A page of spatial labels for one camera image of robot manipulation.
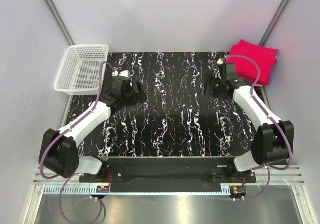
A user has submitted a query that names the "purple cable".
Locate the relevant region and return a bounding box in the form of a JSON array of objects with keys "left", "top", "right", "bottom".
[
  {"left": 217, "top": 55, "right": 294, "bottom": 201},
  {"left": 39, "top": 61, "right": 120, "bottom": 222}
]

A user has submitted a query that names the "black marbled table mat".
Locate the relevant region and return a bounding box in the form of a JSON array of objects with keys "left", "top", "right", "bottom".
[{"left": 77, "top": 51, "right": 267, "bottom": 157}]

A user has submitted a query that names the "red t-shirt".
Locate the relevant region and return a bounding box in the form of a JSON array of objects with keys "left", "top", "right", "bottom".
[{"left": 227, "top": 39, "right": 279, "bottom": 86}]

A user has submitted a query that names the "white plastic perforated basket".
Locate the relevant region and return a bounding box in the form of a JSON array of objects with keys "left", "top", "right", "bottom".
[{"left": 53, "top": 44, "right": 109, "bottom": 96}]

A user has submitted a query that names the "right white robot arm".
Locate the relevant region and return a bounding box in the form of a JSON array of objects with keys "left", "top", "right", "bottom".
[{"left": 201, "top": 59, "right": 295, "bottom": 182}]

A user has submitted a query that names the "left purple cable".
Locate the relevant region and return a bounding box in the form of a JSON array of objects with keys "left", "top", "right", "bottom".
[{"left": 39, "top": 61, "right": 120, "bottom": 222}]

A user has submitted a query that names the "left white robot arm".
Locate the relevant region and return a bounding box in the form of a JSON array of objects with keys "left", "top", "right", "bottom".
[{"left": 39, "top": 76, "right": 147, "bottom": 182}]

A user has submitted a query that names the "aluminium extrusion rail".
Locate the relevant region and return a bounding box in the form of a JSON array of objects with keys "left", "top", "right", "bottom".
[{"left": 33, "top": 165, "right": 305, "bottom": 186}]

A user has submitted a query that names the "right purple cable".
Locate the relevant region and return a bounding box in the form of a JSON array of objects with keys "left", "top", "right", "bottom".
[{"left": 217, "top": 55, "right": 294, "bottom": 201}]

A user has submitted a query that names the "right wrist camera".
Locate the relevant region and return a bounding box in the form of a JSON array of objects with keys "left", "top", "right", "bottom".
[{"left": 215, "top": 58, "right": 226, "bottom": 79}]

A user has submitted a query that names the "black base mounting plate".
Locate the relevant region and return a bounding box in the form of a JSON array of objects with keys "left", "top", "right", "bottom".
[{"left": 79, "top": 157, "right": 257, "bottom": 194}]

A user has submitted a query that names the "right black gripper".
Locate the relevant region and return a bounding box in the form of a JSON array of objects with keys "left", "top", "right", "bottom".
[{"left": 198, "top": 73, "right": 228, "bottom": 100}]

